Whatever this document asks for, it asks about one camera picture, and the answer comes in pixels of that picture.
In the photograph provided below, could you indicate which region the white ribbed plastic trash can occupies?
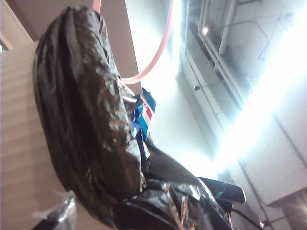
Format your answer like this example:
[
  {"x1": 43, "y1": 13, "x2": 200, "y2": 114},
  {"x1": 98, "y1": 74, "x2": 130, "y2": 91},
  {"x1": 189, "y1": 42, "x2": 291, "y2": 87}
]
[{"x1": 0, "y1": 40, "x2": 116, "y2": 230}]

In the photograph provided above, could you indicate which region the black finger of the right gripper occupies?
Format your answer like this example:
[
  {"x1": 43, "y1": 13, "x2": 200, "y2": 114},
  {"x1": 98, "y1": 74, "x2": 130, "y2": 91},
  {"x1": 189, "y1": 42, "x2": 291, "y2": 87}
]
[{"x1": 198, "y1": 177, "x2": 247, "y2": 204}]

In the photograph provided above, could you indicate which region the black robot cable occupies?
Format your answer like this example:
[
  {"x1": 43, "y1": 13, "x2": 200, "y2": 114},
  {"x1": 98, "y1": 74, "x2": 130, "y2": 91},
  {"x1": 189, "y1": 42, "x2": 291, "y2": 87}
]
[{"x1": 230, "y1": 208, "x2": 267, "y2": 230}]

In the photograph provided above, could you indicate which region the white ceiling pipe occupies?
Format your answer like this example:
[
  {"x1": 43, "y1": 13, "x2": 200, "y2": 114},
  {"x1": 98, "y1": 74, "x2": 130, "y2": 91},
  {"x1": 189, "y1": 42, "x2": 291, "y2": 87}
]
[{"x1": 218, "y1": 0, "x2": 238, "y2": 54}]

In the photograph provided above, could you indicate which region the black garbage bag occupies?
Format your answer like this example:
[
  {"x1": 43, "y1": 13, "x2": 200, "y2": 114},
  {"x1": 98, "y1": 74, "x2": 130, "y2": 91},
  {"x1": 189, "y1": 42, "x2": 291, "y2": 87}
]
[{"x1": 32, "y1": 6, "x2": 238, "y2": 230}]

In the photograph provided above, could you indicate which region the blue snack bag white print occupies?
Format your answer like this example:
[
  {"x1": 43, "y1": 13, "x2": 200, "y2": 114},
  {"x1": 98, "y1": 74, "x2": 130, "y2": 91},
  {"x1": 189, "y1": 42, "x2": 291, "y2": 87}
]
[{"x1": 130, "y1": 87, "x2": 158, "y2": 160}]

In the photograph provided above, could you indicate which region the pink ring lid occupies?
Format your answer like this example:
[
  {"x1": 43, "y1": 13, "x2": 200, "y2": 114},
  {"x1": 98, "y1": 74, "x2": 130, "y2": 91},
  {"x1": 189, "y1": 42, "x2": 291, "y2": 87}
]
[{"x1": 92, "y1": 0, "x2": 176, "y2": 85}]

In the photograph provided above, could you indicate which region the bright ceiling light strip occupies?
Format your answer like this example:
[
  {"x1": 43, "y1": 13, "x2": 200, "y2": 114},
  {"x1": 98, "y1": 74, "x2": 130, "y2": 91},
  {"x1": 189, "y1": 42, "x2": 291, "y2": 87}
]
[{"x1": 214, "y1": 9, "x2": 307, "y2": 174}]

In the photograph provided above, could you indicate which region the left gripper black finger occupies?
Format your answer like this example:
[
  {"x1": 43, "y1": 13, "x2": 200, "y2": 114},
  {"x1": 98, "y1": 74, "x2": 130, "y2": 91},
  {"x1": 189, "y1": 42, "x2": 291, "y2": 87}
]
[{"x1": 31, "y1": 190, "x2": 79, "y2": 230}]

